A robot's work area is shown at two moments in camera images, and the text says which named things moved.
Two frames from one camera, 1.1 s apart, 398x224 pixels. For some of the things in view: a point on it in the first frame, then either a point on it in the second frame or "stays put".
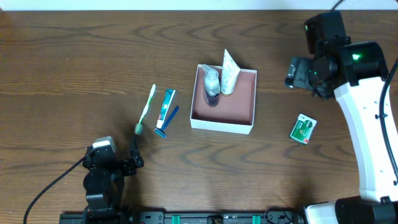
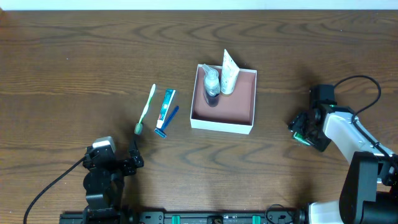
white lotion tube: [229, 74] stays put
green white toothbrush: [138, 127] stays put
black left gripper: [123, 165] stays put
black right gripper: [296, 74] to [302, 128]
